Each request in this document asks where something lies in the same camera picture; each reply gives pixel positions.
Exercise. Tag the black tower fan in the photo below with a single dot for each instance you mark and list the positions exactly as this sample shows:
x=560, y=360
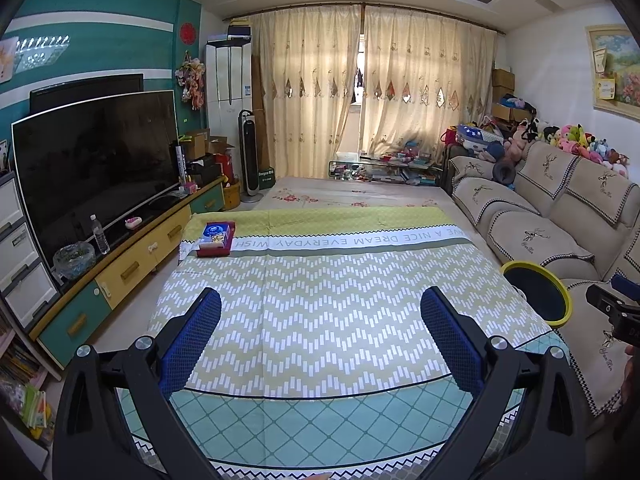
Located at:
x=250, y=150

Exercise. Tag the yellow plastic tub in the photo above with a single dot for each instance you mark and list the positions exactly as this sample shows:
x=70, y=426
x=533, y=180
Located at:
x=232, y=196

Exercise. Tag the small pink dish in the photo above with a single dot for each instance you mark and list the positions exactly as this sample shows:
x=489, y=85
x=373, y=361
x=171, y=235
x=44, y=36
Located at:
x=134, y=222

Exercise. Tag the beige sofa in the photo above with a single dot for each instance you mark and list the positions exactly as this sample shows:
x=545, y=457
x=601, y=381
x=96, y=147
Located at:
x=540, y=240

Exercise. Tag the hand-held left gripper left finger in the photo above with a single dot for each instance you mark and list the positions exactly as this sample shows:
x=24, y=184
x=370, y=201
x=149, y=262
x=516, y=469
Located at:
x=192, y=340

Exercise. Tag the dark flat box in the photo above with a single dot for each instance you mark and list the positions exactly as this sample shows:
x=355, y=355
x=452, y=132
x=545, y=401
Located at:
x=239, y=29

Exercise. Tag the zigzag patterned tablecloth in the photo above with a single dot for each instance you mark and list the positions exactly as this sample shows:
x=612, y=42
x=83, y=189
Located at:
x=325, y=300

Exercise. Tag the clear water bottle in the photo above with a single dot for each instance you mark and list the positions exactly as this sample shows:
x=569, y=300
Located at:
x=100, y=237

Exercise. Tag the large black television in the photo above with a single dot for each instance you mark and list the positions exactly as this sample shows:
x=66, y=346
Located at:
x=95, y=170

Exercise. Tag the curtain rod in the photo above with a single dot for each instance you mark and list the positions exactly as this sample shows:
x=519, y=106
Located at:
x=362, y=6

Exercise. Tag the red tissue tray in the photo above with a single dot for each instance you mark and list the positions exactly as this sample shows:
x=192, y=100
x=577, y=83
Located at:
x=215, y=253

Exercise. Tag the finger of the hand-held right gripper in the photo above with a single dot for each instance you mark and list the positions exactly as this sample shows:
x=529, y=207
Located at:
x=627, y=286
x=607, y=302

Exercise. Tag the row of plush toys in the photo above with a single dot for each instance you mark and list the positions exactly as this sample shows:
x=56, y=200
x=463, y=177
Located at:
x=575, y=135

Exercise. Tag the white standing air conditioner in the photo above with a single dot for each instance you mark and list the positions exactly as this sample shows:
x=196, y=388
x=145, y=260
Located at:
x=227, y=85

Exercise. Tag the red round wall ornament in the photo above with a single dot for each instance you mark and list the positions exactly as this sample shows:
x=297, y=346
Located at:
x=188, y=33

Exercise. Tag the white plastic drawer unit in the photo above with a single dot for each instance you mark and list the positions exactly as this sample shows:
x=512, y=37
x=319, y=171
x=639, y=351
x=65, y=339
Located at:
x=25, y=280

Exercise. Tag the person's right hand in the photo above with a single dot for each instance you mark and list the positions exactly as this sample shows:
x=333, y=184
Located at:
x=632, y=382

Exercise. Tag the open cardboard box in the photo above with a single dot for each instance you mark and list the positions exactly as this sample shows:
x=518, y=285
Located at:
x=195, y=144
x=221, y=146

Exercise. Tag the brown cardboard box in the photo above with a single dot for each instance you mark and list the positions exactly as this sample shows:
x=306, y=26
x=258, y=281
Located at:
x=503, y=77
x=501, y=112
x=503, y=95

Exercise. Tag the tall black lettered box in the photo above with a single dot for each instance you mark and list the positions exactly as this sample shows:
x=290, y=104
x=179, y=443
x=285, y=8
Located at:
x=179, y=162

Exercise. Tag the floral cream sheet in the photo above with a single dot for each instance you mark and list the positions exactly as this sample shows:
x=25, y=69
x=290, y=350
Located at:
x=320, y=192

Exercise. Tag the red bag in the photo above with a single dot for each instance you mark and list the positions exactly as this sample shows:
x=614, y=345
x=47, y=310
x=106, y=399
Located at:
x=448, y=136

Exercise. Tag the blue star-print bag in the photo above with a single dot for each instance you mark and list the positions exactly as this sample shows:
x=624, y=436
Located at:
x=475, y=136

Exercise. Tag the glass coffee table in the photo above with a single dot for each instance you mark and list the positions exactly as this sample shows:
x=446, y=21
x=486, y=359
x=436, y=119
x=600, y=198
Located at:
x=345, y=166

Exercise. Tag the framed landscape picture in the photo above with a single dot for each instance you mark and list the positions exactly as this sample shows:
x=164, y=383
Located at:
x=622, y=70

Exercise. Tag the dark green box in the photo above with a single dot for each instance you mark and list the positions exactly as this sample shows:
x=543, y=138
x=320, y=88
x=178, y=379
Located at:
x=267, y=178

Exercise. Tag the pink wall picture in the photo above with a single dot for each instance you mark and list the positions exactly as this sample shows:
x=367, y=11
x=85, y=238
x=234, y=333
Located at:
x=6, y=60

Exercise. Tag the blue tissue pack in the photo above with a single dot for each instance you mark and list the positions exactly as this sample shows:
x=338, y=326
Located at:
x=215, y=232

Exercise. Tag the cream embroidered curtain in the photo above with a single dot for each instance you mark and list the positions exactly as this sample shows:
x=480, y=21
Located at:
x=305, y=95
x=425, y=90

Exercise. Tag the yellow and teal cabinet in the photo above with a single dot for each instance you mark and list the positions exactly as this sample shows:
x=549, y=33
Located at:
x=125, y=275

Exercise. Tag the dark neck pillow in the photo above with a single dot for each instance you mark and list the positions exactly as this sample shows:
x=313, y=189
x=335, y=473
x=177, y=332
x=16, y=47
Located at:
x=504, y=172

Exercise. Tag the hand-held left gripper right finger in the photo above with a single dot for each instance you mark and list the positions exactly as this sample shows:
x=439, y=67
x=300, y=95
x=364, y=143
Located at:
x=445, y=340

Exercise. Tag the hanging flower decoration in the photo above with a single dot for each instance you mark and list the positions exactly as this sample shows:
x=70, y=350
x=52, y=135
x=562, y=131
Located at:
x=191, y=82

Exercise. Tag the pile of children's books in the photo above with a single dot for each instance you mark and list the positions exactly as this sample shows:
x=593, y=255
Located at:
x=27, y=395

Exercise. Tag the red canister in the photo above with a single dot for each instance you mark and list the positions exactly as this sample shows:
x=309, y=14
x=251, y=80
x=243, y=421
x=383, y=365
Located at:
x=225, y=167

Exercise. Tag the yellow rimmed bin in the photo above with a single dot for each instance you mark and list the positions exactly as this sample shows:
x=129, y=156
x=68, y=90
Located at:
x=535, y=290

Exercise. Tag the pile of books and toys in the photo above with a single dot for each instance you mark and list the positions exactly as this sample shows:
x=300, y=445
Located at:
x=405, y=162

